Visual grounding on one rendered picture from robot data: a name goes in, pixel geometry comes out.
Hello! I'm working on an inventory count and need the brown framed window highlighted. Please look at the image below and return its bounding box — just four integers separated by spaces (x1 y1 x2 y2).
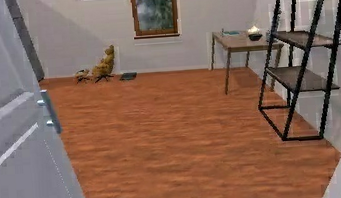
130 0 181 40

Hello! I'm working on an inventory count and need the black bowl with white contents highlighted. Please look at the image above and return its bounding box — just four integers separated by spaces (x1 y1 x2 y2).
247 24 264 42

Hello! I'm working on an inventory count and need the brown wooden table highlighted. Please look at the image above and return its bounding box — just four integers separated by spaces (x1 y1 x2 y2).
208 26 288 97

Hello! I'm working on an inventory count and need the grey door handle bar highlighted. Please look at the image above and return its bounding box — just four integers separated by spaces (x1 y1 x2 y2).
36 88 64 136

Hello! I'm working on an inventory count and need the white room door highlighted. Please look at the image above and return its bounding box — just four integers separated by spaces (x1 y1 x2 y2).
0 0 89 198

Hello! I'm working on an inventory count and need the teal book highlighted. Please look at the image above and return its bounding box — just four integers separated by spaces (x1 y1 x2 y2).
222 29 241 37

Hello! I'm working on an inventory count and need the dark green flat box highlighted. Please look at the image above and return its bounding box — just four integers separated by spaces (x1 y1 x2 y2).
119 71 138 81

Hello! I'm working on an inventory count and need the yellow lounge chair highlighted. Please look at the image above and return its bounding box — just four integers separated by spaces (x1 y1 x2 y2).
90 44 118 84

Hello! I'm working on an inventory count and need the black metal shelf unit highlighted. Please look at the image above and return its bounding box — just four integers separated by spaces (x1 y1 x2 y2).
250 0 341 145

